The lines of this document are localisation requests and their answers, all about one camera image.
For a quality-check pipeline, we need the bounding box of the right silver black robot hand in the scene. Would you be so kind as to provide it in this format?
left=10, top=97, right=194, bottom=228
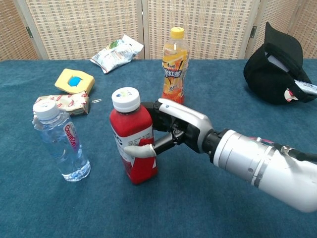
left=123, top=98, right=214, bottom=159

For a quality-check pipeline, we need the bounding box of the orange iced tea bottle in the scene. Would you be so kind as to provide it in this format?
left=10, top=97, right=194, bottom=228
left=161, top=27, right=190, bottom=105

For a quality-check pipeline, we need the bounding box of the red juice bottle white cap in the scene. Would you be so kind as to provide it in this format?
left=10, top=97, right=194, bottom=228
left=109, top=87, right=159, bottom=185

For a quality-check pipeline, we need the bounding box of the blue table cloth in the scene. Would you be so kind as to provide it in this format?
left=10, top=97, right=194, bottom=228
left=0, top=58, right=317, bottom=238

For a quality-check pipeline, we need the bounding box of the black baseball cap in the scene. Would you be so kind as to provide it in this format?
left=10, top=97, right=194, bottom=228
left=243, top=21, right=317, bottom=105

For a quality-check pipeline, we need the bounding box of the woven rattan folding screen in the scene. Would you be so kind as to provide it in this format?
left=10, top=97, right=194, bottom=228
left=0, top=0, right=317, bottom=61

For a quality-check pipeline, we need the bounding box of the white crumpled snack bag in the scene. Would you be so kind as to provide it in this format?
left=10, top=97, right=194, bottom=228
left=90, top=34, right=145, bottom=74

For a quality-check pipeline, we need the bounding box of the cream red printed snack packet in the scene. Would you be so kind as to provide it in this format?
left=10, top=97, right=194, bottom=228
left=34, top=91, right=90, bottom=117

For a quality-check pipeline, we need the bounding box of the yellow sponge with blue centre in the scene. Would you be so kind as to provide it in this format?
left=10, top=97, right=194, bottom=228
left=54, top=68, right=96, bottom=95

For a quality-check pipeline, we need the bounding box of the white marker pen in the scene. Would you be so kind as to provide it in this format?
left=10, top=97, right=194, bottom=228
left=294, top=79, right=317, bottom=95

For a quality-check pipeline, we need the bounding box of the clear water bottle white cap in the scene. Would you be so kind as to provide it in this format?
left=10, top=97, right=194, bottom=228
left=32, top=101, right=91, bottom=182

